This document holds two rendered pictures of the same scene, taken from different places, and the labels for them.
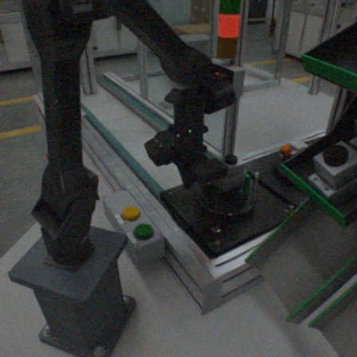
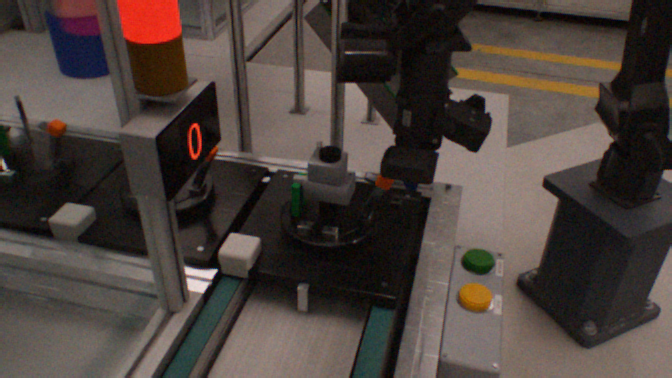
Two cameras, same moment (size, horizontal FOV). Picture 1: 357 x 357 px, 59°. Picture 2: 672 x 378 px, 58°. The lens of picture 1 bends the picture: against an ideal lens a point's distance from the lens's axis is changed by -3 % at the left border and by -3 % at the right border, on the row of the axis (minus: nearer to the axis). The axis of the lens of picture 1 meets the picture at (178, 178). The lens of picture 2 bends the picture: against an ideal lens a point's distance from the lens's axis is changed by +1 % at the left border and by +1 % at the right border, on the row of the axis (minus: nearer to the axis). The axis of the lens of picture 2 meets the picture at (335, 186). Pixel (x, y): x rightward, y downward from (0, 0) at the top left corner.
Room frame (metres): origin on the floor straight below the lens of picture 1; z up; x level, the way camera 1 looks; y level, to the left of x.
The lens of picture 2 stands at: (1.10, 0.36, 1.51)
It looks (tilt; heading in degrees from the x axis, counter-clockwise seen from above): 35 degrees down; 224
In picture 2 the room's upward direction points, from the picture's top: 1 degrees clockwise
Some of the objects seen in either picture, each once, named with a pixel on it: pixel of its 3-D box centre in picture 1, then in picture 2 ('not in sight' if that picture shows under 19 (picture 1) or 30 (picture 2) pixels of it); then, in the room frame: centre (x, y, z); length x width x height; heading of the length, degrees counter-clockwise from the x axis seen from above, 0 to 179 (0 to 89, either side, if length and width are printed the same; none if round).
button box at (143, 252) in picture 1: (131, 224); (471, 315); (0.59, 0.11, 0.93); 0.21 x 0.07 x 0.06; 31
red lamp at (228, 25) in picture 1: (228, 25); (148, 6); (0.85, -0.12, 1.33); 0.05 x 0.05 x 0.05
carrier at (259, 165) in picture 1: (302, 159); (163, 172); (0.75, -0.34, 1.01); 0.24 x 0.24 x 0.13; 31
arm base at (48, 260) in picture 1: (67, 241); (629, 170); (0.37, 0.18, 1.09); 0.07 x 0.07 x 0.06; 72
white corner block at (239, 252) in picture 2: not in sight; (240, 255); (0.76, -0.15, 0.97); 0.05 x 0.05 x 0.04; 31
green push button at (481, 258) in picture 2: (143, 232); (478, 262); (0.53, 0.08, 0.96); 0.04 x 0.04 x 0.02
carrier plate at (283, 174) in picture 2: (225, 205); (328, 229); (0.62, -0.12, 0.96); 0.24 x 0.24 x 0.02; 31
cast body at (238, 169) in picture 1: (233, 169); (322, 171); (0.63, -0.12, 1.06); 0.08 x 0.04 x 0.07; 121
